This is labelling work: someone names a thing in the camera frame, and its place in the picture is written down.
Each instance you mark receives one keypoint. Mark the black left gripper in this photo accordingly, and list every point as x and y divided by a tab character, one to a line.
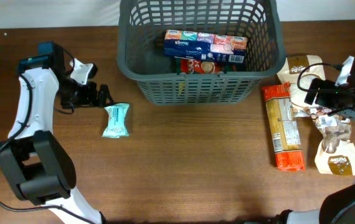
91	98

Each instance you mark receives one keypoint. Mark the teal wet wipes pack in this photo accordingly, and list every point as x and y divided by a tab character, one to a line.
116	127

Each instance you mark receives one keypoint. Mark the beige nuts bag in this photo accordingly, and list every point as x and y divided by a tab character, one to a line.
336	152

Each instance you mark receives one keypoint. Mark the green Nescafe coffee bag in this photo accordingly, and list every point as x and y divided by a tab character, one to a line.
191	66

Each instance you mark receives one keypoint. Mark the Kleenex tissue multipack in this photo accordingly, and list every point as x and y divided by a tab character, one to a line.
205	46

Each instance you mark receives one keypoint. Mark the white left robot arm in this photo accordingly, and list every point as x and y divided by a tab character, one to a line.
34	163

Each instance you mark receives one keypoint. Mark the white rice bag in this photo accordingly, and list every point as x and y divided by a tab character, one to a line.
295	64

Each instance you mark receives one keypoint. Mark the grey plastic basket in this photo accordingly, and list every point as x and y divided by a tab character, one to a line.
142	28

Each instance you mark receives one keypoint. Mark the orange spaghetti packet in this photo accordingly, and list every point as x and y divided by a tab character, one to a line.
283	126

